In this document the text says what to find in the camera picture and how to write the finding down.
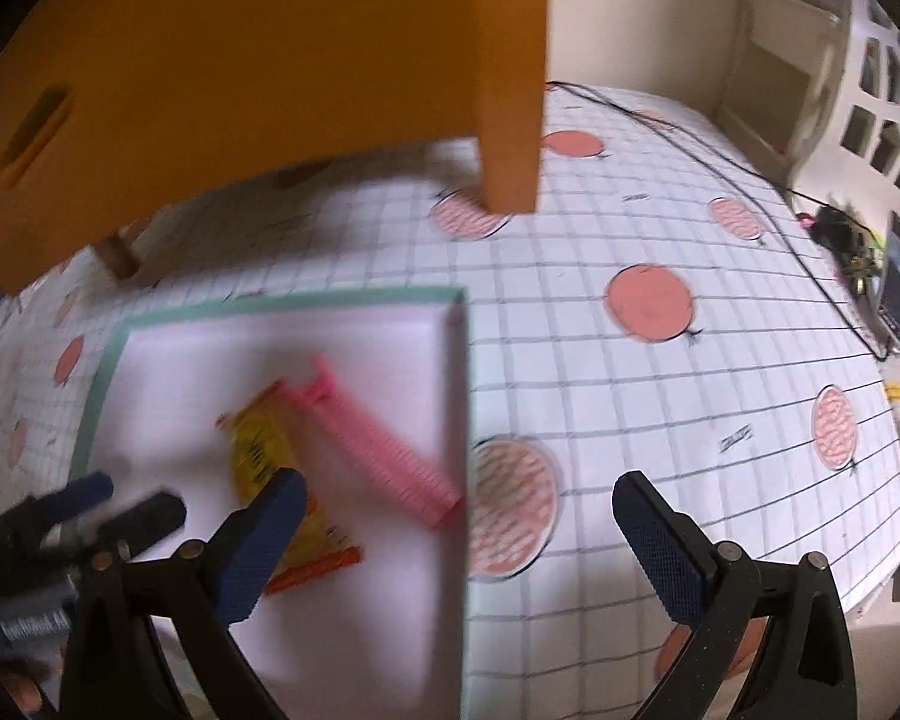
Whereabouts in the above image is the white lattice shelf unit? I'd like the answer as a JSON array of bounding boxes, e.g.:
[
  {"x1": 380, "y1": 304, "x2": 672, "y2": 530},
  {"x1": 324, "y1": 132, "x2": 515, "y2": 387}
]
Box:
[{"x1": 717, "y1": 0, "x2": 900, "y2": 215}]

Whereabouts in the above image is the yellow snack packet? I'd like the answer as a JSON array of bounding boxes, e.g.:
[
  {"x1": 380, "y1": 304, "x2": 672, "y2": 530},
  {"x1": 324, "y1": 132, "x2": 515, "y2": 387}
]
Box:
[{"x1": 217, "y1": 380, "x2": 364, "y2": 596}]

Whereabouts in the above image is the black cable on mat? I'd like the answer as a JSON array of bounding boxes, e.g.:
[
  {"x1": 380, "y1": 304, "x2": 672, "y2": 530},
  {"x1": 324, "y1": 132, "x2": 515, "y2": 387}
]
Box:
[{"x1": 546, "y1": 79, "x2": 898, "y2": 363}]

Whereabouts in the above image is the wooden nightstand cabinet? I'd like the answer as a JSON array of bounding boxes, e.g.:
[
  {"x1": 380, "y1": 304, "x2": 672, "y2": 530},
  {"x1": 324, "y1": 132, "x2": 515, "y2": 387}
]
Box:
[{"x1": 0, "y1": 0, "x2": 548, "y2": 293}]

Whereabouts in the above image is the black tangled item pile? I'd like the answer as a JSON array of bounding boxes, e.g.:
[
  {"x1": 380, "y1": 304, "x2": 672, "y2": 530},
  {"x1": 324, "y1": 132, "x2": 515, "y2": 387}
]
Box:
[{"x1": 809, "y1": 205, "x2": 880, "y2": 301}]

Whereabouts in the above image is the pink hair roller clip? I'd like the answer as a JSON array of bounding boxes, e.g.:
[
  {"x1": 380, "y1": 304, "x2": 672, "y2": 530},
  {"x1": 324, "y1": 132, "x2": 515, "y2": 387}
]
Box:
[{"x1": 276, "y1": 355, "x2": 463, "y2": 528}]

